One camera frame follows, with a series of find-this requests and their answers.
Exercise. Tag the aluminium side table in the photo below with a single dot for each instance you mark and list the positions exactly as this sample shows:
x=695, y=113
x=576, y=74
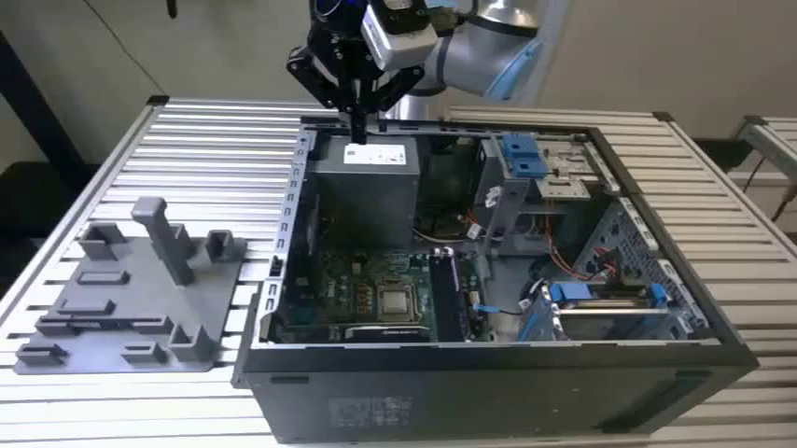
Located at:
x=772, y=140

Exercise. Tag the black PC case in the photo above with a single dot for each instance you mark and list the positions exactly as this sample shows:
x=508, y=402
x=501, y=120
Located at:
x=436, y=401

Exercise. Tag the grey perforated disk bay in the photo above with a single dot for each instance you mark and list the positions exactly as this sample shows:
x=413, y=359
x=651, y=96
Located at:
x=629, y=242

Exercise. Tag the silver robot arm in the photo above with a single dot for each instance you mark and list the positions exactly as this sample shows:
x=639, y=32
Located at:
x=487, y=51

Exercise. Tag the black hanging object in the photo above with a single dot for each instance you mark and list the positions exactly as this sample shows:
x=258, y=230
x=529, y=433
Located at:
x=171, y=8

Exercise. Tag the black box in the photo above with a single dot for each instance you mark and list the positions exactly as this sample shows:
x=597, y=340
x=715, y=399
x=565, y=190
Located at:
x=723, y=154

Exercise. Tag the hard disk blue carrier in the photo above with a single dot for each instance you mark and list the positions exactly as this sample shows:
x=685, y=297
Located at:
x=599, y=322

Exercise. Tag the blue RAM stick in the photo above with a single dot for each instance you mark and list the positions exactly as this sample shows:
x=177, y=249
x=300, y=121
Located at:
x=106, y=323

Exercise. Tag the black graphics card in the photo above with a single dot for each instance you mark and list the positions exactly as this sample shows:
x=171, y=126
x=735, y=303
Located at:
x=386, y=332

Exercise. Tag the silver CPU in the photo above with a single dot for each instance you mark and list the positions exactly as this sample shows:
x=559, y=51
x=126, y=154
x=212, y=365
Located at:
x=397, y=304

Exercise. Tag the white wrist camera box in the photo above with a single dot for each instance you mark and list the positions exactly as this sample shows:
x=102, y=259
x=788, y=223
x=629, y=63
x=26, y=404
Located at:
x=398, y=39

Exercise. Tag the grey metal drive cage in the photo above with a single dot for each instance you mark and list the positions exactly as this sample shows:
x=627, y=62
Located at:
x=576, y=189

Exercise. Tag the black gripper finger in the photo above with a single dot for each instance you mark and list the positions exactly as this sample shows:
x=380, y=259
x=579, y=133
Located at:
x=398, y=88
x=312, y=74

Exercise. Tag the green motherboard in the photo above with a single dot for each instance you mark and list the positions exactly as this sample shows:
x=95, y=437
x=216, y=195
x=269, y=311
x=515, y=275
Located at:
x=340, y=280

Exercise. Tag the grey power supply unit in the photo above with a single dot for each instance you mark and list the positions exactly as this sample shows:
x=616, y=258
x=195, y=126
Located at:
x=365, y=205

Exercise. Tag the grey parts rack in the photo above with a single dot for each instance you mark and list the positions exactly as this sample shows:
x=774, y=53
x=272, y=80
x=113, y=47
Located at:
x=143, y=298

